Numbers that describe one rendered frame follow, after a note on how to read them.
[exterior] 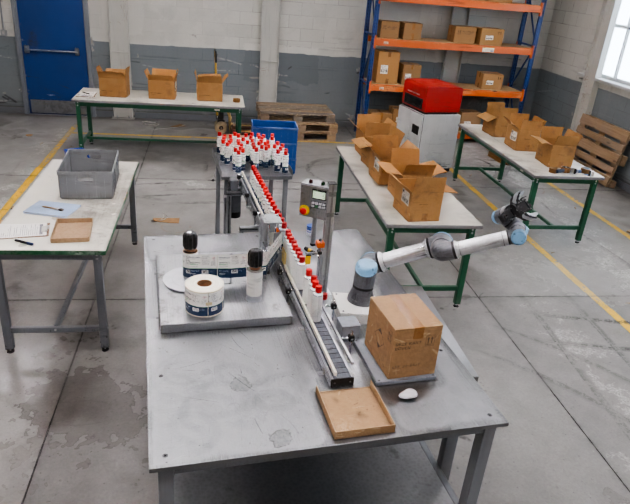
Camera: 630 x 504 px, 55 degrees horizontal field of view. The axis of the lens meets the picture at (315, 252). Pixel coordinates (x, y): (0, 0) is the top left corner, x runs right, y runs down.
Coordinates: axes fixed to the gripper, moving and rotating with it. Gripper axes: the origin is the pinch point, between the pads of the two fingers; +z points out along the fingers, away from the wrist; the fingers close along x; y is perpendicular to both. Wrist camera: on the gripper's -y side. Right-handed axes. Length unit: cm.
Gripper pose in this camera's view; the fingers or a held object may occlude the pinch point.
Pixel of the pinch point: (527, 205)
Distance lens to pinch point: 302.9
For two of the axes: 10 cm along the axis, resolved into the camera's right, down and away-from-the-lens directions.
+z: 1.6, -1.3, -9.8
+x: 5.3, 8.5, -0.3
